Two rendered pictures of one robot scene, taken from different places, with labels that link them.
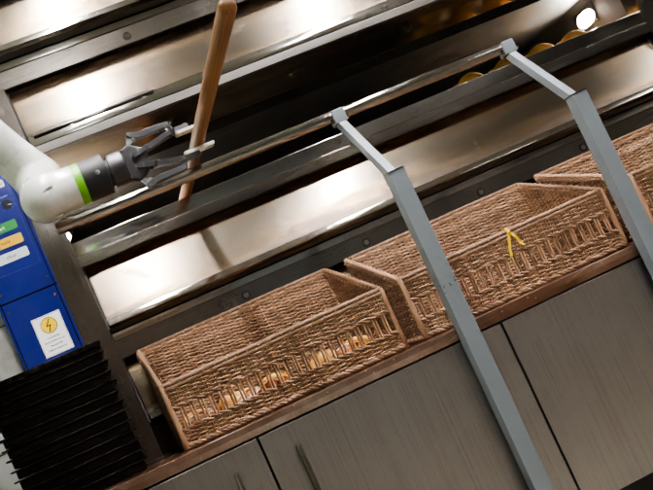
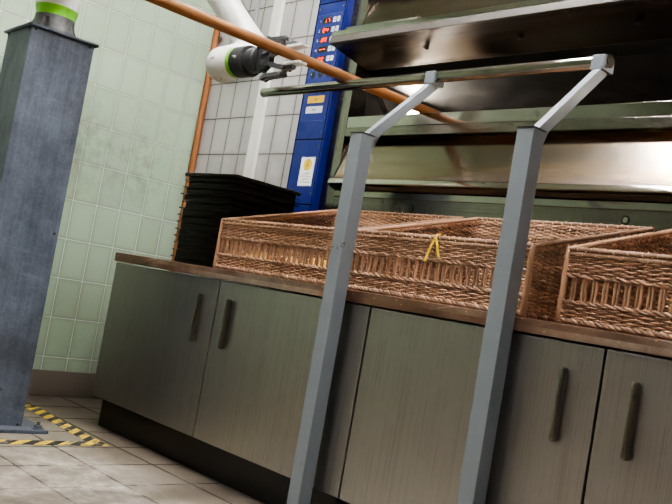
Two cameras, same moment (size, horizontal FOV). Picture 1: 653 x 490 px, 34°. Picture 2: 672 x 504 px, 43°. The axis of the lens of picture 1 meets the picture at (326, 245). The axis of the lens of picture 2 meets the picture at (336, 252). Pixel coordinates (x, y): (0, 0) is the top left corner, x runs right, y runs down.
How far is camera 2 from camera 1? 2.38 m
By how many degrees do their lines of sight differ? 60
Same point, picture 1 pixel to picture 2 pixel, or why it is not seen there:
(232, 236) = (429, 159)
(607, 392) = (403, 426)
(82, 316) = (329, 169)
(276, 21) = not seen: outside the picture
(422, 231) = (344, 193)
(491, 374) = (320, 337)
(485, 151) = (651, 180)
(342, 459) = (244, 329)
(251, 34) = not seen: outside the picture
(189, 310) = (377, 199)
